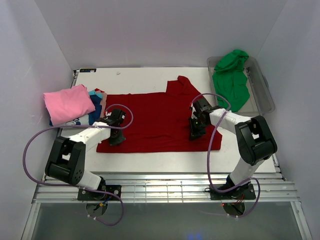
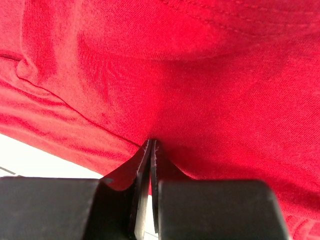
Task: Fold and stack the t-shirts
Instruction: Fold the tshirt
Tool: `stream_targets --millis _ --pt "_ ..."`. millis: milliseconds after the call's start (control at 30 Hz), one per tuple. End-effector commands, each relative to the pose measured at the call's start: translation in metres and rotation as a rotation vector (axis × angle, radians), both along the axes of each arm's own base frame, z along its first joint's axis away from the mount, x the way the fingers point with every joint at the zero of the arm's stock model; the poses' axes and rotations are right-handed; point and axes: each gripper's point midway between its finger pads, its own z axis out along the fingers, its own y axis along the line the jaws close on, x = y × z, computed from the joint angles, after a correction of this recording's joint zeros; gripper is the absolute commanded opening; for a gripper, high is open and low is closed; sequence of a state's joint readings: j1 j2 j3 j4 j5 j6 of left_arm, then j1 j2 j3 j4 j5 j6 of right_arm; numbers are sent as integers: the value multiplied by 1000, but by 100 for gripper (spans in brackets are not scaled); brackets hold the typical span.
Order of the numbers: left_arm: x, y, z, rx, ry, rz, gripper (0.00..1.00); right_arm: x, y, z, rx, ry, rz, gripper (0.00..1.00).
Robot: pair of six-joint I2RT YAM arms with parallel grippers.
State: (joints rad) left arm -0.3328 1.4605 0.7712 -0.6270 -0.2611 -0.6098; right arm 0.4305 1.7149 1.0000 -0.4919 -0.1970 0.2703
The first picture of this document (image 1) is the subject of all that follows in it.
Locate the dark red t-shirt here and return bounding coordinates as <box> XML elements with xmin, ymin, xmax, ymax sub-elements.
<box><xmin>96</xmin><ymin>76</ymin><xmax>223</xmax><ymax>154</ymax></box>

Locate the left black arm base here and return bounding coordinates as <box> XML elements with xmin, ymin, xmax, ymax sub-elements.
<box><xmin>77</xmin><ymin>185</ymin><xmax>122</xmax><ymax>202</ymax></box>

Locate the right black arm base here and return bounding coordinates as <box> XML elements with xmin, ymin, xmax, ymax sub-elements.
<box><xmin>204</xmin><ymin>183</ymin><xmax>256</xmax><ymax>201</ymax></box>

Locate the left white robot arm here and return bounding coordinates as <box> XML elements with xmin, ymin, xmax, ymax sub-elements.
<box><xmin>45</xmin><ymin>115</ymin><xmax>125</xmax><ymax>200</ymax></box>

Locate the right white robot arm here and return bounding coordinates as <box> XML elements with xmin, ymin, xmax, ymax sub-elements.
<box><xmin>189</xmin><ymin>104</ymin><xmax>278</xmax><ymax>199</ymax></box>

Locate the green t-shirt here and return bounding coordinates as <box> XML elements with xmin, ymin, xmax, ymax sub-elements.
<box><xmin>212</xmin><ymin>49</ymin><xmax>250</xmax><ymax>112</ymax></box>

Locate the pink folded t-shirt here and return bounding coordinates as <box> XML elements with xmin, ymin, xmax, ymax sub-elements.
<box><xmin>43</xmin><ymin>84</ymin><xmax>96</xmax><ymax>126</ymax></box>

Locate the clear plastic bin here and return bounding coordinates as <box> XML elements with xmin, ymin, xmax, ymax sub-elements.
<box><xmin>206</xmin><ymin>56</ymin><xmax>276</xmax><ymax>116</ymax></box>

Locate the blue label sticker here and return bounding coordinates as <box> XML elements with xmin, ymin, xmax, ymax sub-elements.
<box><xmin>79</xmin><ymin>68</ymin><xmax>97</xmax><ymax>73</ymax></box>

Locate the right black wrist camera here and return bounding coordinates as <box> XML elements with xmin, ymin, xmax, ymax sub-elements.
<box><xmin>191</xmin><ymin>97</ymin><xmax>212</xmax><ymax>118</ymax></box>

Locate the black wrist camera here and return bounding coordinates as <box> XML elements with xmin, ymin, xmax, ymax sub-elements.
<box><xmin>106</xmin><ymin>108</ymin><xmax>126</xmax><ymax>126</ymax></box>
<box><xmin>191</xmin><ymin>97</ymin><xmax>212</xmax><ymax>118</ymax></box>

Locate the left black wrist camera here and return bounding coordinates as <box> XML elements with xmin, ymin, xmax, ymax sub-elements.
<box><xmin>106</xmin><ymin>108</ymin><xmax>126</xmax><ymax>126</ymax></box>

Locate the aluminium frame rail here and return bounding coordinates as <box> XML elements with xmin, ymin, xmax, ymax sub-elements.
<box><xmin>32</xmin><ymin>172</ymin><xmax>300</xmax><ymax>204</ymax></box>

